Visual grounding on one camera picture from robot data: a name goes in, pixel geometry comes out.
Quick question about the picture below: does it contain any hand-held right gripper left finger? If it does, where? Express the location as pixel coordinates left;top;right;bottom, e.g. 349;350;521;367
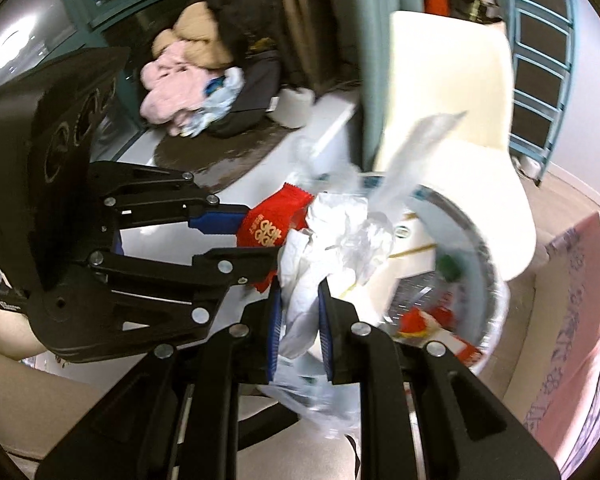
35;280;286;480

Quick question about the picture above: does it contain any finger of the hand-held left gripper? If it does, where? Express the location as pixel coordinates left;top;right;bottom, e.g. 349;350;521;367
27;247;286;363
87;160;253;238

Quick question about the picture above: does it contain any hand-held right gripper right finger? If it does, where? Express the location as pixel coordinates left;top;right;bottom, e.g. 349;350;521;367
317;280;563;480

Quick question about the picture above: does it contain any red snack wrapper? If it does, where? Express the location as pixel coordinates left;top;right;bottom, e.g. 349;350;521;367
235;182;313;293

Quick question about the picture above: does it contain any white gold paper carton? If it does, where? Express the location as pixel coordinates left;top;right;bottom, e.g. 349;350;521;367
387;210;451;291

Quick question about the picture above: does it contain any green label plastic bottle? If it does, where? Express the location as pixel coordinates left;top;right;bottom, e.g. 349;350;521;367
437;255;461;281

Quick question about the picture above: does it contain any red white cigarette pack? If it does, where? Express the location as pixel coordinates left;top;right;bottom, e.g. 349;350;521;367
450;337;483;366

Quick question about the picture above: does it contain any blue trash bag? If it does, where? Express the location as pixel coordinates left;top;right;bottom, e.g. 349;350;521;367
360;172;511;376

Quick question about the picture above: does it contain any clear plastic bag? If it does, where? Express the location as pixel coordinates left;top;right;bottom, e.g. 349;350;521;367
267;110;468;436

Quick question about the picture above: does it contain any person's left forearm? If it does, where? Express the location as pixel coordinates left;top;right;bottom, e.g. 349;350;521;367
0;305;46;361

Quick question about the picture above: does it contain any brown round mat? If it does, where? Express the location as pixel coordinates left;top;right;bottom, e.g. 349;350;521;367
152;125;306;196

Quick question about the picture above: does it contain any blue white printed cloth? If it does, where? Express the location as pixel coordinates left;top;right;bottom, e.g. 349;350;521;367
182;66;246;138

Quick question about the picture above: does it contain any toilet paper roll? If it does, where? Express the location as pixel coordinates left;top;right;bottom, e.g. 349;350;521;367
275;87;316;128

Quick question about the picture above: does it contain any pink plush toy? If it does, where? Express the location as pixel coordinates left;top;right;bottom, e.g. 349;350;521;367
140;40;216;136

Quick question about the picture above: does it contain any tan plush toy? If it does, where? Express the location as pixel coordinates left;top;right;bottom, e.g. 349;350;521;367
152;2;231;68

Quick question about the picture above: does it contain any dark jacket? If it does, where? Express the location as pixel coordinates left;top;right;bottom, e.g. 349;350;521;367
200;0;331;138

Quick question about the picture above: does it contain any pink blanket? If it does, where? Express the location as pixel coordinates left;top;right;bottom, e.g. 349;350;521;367
500;210;600;480

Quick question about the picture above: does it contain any cream chair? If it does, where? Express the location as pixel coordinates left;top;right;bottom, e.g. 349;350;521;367
372;10;538;281

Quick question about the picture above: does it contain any blue ladder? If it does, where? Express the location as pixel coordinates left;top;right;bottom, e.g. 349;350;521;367
507;0;578;181

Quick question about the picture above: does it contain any teal window frame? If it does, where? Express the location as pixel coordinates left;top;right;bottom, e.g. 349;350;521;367
45;0;191;126

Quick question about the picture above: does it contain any teal post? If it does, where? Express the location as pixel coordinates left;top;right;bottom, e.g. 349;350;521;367
347;0;426;171

